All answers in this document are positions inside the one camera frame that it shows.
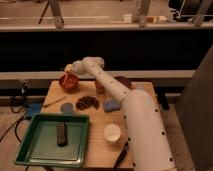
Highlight dark maroon bowl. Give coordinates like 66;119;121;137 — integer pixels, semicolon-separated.
115;76;132;89

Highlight wooden stick utensil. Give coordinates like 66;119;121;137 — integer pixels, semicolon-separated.
43;96;67;108

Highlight wooden table board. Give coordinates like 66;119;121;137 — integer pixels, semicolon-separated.
40;80;157;171

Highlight red chili pepper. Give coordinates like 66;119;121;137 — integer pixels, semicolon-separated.
63;73;68;88

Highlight green plastic tray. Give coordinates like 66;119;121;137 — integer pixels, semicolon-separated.
14;113;89;168

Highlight orange round fruit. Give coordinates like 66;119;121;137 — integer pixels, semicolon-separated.
95;80;104;90

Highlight grey round lid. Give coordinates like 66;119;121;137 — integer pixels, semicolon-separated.
60;103;73;114

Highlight bunch of dark grapes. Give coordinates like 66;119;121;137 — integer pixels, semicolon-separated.
76;96;99;110

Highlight black cables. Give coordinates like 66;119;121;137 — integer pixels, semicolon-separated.
0;81;33;143

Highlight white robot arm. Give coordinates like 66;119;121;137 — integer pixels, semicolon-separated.
65;57;177;171

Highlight blue box on floor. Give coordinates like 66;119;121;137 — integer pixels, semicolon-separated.
25;103;42;120

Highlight black handled knife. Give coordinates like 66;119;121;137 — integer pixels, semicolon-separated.
113;142;128;170

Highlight red bowl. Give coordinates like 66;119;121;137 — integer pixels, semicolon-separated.
59;74;78;91

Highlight blue sponge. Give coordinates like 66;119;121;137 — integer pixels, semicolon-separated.
103;100;120;112

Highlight dark rectangular block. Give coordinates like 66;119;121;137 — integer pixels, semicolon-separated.
57;122;67;147

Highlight white cup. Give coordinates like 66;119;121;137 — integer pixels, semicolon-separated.
104;123;121;144

